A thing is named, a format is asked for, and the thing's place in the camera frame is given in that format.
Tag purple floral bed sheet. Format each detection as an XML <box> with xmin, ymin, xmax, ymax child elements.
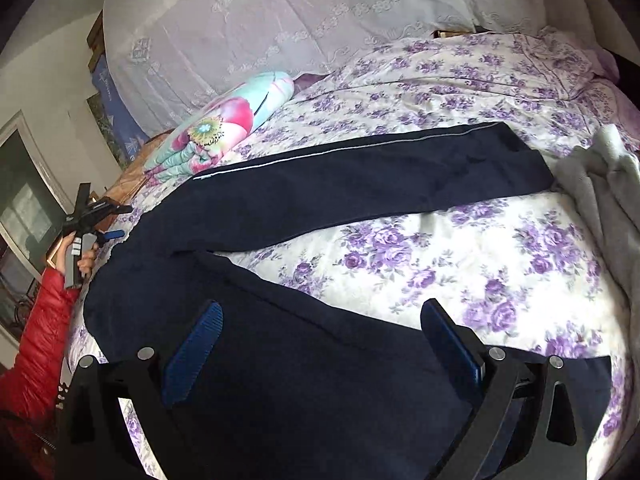
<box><xmin>62</xmin><ymin>25</ymin><xmax>640</xmax><ymax>480</ymax></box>

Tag person's left hand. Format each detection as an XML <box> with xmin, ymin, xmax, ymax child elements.
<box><xmin>49</xmin><ymin>235</ymin><xmax>98</xmax><ymax>281</ymax></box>

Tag navy blue pants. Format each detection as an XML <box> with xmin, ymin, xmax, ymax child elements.
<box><xmin>82</xmin><ymin>121</ymin><xmax>613</xmax><ymax>480</ymax></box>

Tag white lace cover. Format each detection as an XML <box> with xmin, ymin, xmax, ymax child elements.
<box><xmin>102</xmin><ymin>0</ymin><xmax>476</xmax><ymax>136</ymax></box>

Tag white framed window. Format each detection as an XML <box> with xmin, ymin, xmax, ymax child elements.
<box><xmin>0</xmin><ymin>110</ymin><xmax>76</xmax><ymax>346</ymax></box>

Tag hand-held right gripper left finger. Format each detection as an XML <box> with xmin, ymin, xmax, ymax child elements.
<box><xmin>55</xmin><ymin>300</ymin><xmax>224</xmax><ymax>480</ymax></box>

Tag green landscape picture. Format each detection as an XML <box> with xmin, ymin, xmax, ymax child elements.
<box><xmin>87</xmin><ymin>95</ymin><xmax>132</xmax><ymax>171</ymax></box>

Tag plain purple cloth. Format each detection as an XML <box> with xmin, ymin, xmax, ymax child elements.
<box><xmin>292</xmin><ymin>72</ymin><xmax>331</xmax><ymax>93</ymax></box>

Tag grey cloth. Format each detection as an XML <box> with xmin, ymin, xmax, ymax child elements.
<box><xmin>552</xmin><ymin>124</ymin><xmax>640</xmax><ymax>301</ymax></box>

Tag orange brown patterned blanket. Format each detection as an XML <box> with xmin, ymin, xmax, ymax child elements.
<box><xmin>102</xmin><ymin>130</ymin><xmax>173</xmax><ymax>201</ymax></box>

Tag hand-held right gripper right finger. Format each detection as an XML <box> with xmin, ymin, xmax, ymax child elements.
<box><xmin>422</xmin><ymin>298</ymin><xmax>586</xmax><ymax>480</ymax></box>

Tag blue printed board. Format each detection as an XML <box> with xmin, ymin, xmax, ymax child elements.
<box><xmin>90</xmin><ymin>55</ymin><xmax>151</xmax><ymax>161</ymax></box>

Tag folded colourful floral quilt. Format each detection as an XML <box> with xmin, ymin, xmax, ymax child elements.
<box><xmin>142</xmin><ymin>71</ymin><xmax>296</xmax><ymax>177</ymax></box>

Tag purple patterned pillow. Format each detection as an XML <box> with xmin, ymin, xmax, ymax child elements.
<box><xmin>520</xmin><ymin>25</ymin><xmax>640</xmax><ymax>126</ymax></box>

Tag person's left forearm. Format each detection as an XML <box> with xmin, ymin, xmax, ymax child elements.
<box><xmin>0</xmin><ymin>266</ymin><xmax>81</xmax><ymax>421</ymax></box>

